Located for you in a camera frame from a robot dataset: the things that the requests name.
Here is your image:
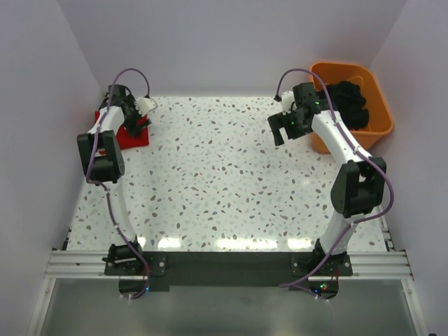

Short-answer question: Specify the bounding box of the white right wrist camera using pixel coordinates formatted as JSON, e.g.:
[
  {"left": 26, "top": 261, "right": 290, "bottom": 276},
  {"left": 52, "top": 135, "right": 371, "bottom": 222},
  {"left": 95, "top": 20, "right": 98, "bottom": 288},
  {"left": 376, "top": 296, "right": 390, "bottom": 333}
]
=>
[{"left": 280, "top": 91, "right": 295, "bottom": 115}]

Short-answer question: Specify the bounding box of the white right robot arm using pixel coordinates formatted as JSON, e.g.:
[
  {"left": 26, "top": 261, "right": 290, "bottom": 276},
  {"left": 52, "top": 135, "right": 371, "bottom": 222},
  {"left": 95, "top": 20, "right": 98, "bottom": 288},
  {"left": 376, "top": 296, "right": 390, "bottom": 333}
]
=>
[{"left": 267, "top": 83, "right": 386, "bottom": 275}]

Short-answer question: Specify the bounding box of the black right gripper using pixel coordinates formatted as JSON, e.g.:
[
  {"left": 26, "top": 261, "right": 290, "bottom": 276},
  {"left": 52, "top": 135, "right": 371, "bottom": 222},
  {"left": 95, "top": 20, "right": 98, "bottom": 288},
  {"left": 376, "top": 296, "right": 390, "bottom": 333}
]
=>
[{"left": 268, "top": 107, "right": 314, "bottom": 146}]

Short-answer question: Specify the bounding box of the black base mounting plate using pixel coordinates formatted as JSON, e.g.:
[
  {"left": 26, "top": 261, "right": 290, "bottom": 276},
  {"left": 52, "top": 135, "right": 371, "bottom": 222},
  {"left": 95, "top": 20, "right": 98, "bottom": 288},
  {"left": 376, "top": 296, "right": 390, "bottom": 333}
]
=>
[{"left": 104, "top": 251, "right": 354, "bottom": 300}]

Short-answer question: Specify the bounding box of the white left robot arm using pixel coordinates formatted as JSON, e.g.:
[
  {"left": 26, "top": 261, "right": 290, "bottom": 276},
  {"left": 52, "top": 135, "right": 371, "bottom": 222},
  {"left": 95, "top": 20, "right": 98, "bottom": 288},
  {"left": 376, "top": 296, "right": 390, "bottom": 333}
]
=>
[{"left": 76, "top": 85, "right": 151, "bottom": 276}]

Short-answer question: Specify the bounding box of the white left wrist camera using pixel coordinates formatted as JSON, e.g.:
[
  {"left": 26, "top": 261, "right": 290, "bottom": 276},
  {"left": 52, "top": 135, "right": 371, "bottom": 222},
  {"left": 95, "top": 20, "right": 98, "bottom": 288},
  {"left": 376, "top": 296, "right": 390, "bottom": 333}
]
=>
[{"left": 136, "top": 97, "right": 158, "bottom": 116}]

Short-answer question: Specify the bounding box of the black clothes pile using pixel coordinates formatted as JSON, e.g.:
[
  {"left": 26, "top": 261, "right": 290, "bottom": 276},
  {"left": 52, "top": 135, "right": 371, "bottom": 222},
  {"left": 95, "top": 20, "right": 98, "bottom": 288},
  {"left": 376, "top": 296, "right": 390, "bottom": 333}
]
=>
[{"left": 326, "top": 80, "right": 370, "bottom": 130}]

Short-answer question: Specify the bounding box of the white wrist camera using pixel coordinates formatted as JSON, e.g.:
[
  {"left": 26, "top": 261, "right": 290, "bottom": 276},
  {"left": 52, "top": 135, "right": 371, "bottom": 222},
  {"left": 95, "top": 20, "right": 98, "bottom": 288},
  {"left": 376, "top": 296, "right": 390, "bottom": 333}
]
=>
[
  {"left": 136, "top": 97, "right": 158, "bottom": 116},
  {"left": 280, "top": 91, "right": 295, "bottom": 115}
]

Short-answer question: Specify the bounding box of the orange plastic basket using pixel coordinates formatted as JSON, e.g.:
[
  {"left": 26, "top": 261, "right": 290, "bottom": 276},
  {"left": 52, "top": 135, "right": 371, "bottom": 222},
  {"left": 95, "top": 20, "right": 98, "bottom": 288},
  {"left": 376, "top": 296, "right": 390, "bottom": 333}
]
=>
[{"left": 310, "top": 62, "right": 394, "bottom": 150}]

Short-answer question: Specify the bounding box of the aluminium frame rail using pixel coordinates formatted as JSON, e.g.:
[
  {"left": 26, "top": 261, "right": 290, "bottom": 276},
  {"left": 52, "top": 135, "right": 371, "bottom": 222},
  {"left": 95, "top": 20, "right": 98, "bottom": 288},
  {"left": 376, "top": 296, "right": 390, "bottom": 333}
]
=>
[{"left": 44, "top": 251, "right": 414, "bottom": 280}]

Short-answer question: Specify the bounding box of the red t-shirt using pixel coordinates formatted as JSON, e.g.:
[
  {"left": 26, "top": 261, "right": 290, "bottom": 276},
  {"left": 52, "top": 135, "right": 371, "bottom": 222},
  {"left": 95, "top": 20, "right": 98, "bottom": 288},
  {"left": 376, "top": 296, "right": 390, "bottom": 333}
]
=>
[{"left": 116, "top": 115, "right": 151, "bottom": 151}]

